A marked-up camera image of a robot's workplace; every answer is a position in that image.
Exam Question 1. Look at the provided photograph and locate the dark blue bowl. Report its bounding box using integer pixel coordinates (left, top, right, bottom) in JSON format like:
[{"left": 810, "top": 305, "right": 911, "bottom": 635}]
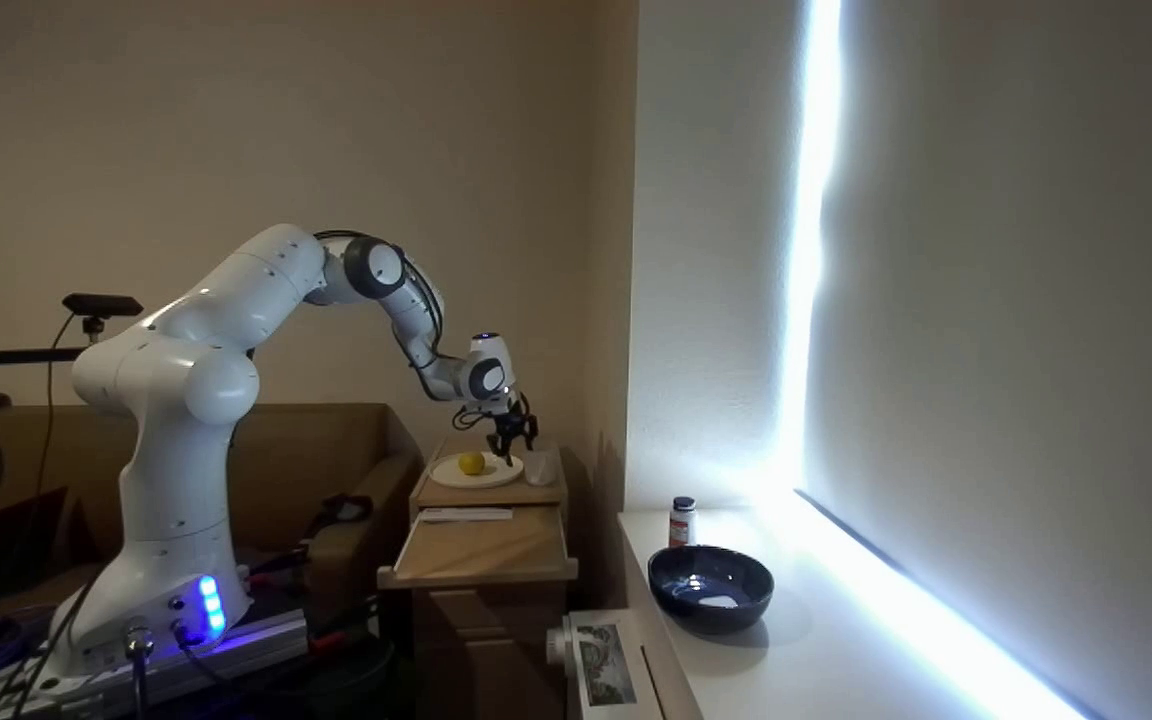
[{"left": 646, "top": 545, "right": 777, "bottom": 635}]

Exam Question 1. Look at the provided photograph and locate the yellow lemon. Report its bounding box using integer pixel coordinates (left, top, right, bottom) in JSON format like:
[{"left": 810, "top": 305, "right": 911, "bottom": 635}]
[{"left": 455, "top": 454, "right": 486, "bottom": 478}]

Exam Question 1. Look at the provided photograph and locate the wooden cabinet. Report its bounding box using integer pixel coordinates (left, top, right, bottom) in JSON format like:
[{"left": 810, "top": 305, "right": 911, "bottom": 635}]
[{"left": 401, "top": 462, "right": 572, "bottom": 720}]

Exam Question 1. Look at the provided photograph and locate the small spice jar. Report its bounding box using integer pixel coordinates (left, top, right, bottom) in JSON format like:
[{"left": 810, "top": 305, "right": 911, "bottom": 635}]
[{"left": 666, "top": 495, "right": 694, "bottom": 549}]

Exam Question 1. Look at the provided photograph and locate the white plate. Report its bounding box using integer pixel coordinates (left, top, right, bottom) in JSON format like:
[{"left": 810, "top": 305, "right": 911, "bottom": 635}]
[{"left": 432, "top": 454, "right": 525, "bottom": 488}]

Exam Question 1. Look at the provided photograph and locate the white window blind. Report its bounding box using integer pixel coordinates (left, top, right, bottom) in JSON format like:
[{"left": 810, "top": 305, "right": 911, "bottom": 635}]
[{"left": 808, "top": 0, "right": 1152, "bottom": 720}]

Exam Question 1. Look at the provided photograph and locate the translucent white mug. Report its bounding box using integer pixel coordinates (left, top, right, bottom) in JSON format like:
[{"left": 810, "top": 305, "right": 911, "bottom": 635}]
[{"left": 525, "top": 446, "right": 565, "bottom": 488}]

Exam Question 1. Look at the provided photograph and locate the wooden sliding tray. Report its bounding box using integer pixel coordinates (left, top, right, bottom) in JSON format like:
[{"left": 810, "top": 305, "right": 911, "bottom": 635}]
[{"left": 374, "top": 507, "right": 579, "bottom": 587}]

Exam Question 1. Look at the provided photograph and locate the black camera on stand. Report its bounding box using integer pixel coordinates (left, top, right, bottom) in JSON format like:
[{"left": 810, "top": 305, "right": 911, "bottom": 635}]
[{"left": 62, "top": 291, "right": 142, "bottom": 340}]

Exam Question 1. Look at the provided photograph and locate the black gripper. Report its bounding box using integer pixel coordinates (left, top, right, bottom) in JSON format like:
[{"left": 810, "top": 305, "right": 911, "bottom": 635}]
[{"left": 452, "top": 405, "right": 541, "bottom": 465}]

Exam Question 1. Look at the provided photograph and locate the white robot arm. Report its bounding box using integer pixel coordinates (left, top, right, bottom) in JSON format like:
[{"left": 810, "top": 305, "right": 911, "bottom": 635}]
[{"left": 67, "top": 224, "right": 535, "bottom": 657}]

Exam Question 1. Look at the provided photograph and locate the open cardboard box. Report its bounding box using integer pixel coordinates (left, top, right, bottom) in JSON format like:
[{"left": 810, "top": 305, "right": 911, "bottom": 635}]
[{"left": 0, "top": 405, "right": 419, "bottom": 624}]

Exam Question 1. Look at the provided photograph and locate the robot base with blue lights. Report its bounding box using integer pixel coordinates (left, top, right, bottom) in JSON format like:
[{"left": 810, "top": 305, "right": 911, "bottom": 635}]
[{"left": 0, "top": 576, "right": 308, "bottom": 720}]

